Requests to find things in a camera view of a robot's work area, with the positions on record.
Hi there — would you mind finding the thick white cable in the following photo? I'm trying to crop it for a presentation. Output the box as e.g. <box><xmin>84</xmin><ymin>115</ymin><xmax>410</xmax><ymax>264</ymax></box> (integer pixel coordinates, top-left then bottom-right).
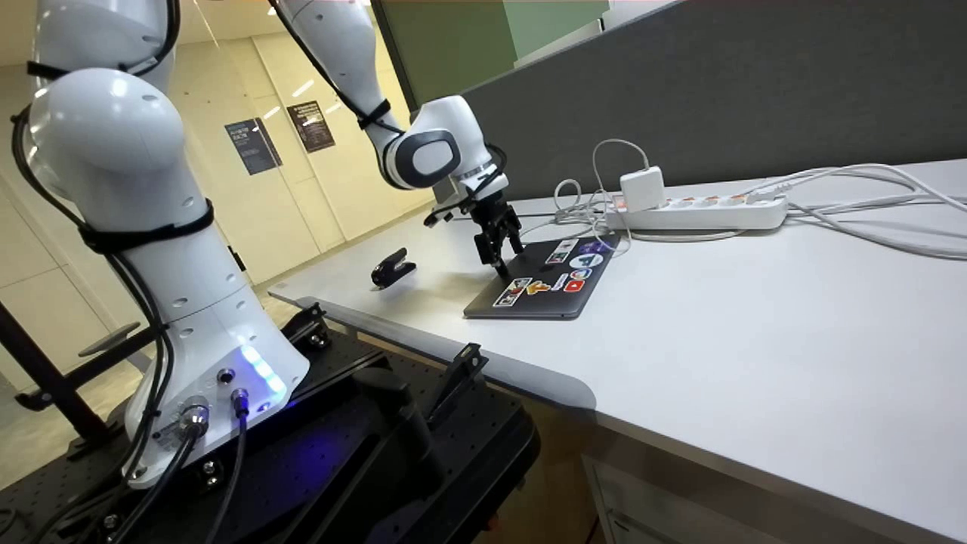
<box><xmin>728</xmin><ymin>159</ymin><xmax>967</xmax><ymax>217</ymax></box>

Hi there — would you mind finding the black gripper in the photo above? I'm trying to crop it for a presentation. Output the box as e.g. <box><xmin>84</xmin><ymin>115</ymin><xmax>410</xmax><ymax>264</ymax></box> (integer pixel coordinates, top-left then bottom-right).
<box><xmin>457</xmin><ymin>185</ymin><xmax>528</xmax><ymax>288</ymax></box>

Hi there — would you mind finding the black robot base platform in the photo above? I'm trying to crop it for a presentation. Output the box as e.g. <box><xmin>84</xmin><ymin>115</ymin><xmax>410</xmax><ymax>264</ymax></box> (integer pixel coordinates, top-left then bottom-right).
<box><xmin>0</xmin><ymin>312</ymin><xmax>540</xmax><ymax>544</ymax></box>

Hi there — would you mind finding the black cable bundle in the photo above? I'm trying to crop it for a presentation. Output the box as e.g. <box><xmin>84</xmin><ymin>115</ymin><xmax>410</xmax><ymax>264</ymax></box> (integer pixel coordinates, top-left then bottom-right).
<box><xmin>8</xmin><ymin>0</ymin><xmax>255</xmax><ymax>544</ymax></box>

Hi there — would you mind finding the black table clamp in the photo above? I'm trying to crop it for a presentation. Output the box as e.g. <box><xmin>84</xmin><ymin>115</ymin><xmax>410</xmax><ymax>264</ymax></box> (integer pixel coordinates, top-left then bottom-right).
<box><xmin>278</xmin><ymin>299</ymin><xmax>331</xmax><ymax>351</ymax></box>
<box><xmin>426</xmin><ymin>343</ymin><xmax>492</xmax><ymax>410</ymax></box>

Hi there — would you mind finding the white power adapter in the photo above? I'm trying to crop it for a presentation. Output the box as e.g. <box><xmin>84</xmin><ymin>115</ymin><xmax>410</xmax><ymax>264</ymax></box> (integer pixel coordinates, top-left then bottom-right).
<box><xmin>615</xmin><ymin>166</ymin><xmax>667</xmax><ymax>215</ymax></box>

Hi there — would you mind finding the black metal stand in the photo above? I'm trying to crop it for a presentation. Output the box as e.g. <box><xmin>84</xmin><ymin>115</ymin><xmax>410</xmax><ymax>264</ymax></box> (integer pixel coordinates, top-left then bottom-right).
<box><xmin>0</xmin><ymin>299</ymin><xmax>161</xmax><ymax>461</ymax></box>

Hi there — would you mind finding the dark grey laptop with stickers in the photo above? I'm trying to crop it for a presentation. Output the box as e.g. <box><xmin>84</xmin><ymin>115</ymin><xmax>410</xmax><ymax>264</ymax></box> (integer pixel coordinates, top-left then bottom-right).
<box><xmin>463</xmin><ymin>233</ymin><xmax>627</xmax><ymax>324</ymax></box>

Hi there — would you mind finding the grey desk partition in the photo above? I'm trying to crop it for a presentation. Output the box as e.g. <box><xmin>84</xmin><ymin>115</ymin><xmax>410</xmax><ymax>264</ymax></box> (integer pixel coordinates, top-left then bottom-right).
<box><xmin>441</xmin><ymin>0</ymin><xmax>967</xmax><ymax>208</ymax></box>

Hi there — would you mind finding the white power strip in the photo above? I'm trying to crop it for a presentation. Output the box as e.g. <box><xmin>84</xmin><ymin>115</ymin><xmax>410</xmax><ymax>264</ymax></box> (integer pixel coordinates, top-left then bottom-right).
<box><xmin>604</xmin><ymin>193</ymin><xmax>791</xmax><ymax>237</ymax></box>

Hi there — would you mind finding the green cabinet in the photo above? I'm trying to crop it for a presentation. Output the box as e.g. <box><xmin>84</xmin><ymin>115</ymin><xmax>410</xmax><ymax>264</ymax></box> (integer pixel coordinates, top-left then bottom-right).
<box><xmin>367</xmin><ymin>0</ymin><xmax>612</xmax><ymax>115</ymax></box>

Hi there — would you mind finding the thin white power cable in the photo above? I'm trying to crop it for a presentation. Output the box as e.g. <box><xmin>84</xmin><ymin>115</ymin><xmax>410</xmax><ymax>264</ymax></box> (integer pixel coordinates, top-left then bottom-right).
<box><xmin>781</xmin><ymin>203</ymin><xmax>967</xmax><ymax>264</ymax></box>

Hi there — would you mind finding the dark wall poster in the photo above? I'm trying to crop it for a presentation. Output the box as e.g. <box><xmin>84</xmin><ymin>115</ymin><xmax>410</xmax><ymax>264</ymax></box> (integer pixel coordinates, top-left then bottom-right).
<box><xmin>223</xmin><ymin>115</ymin><xmax>285</xmax><ymax>178</ymax></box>
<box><xmin>288</xmin><ymin>96</ymin><xmax>338</xmax><ymax>157</ymax></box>

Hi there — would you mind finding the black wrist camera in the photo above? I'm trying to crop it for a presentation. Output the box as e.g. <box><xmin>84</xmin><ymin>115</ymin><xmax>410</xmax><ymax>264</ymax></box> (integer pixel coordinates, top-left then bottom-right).
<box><xmin>420</xmin><ymin>196</ymin><xmax>475</xmax><ymax>231</ymax></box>

